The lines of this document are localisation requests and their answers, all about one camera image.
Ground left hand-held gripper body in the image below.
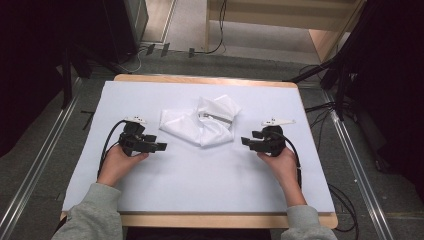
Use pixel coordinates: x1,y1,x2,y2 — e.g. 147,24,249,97
118,115,150,157

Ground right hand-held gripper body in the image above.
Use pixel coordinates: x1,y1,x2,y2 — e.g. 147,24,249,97
257,117,297,158

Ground white mesh laundry bag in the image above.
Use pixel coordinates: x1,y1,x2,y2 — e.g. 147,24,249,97
158,94,242,148

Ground person's right hand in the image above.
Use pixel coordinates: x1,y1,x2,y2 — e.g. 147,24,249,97
256,146,302,193

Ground person's left hand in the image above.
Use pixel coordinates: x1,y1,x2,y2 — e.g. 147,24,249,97
96,144,150,188

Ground white table mat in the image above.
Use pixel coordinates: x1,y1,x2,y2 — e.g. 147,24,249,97
62,80,336,214

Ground wooden table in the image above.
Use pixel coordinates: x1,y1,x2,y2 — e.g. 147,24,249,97
59,73,339,230

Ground black tripod stand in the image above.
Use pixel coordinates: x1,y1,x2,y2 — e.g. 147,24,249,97
282,53,354,122

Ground dark cabinet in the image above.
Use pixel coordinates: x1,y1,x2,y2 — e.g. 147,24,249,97
101,0,150,65

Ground light wooden shelf unit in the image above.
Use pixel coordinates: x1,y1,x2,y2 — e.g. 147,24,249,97
205,0,366,63

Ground black curtain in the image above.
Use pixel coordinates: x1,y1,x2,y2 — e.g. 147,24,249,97
0,0,111,158
343,0,424,201

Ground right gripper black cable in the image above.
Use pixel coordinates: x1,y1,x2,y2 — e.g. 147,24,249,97
281,132,304,190

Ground white floor cable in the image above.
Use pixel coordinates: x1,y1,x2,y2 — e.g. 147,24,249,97
114,44,149,75

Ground metal floor rail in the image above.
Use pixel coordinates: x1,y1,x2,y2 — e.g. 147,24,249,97
322,90,396,240
0,77,83,240

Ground black floor cables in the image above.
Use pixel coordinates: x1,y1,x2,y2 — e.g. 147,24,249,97
303,99,360,234

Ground black hanging cable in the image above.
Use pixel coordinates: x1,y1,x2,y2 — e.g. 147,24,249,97
188,0,228,58

